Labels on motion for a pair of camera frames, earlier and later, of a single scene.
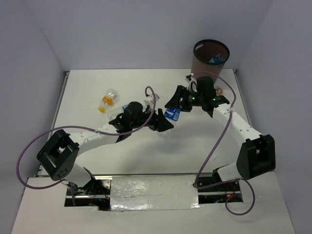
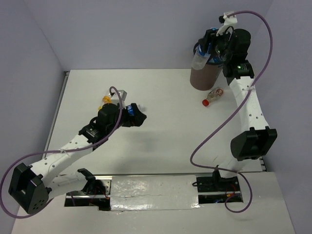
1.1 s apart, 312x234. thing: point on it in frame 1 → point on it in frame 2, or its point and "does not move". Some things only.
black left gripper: [163, 124] → [136, 120]
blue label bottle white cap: [172, 114] → [200, 59]
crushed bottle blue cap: [217, 58] does not move
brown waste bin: [209, 55] → [205, 79]
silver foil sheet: [153, 192] does not move
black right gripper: [174, 102] → [209, 36]
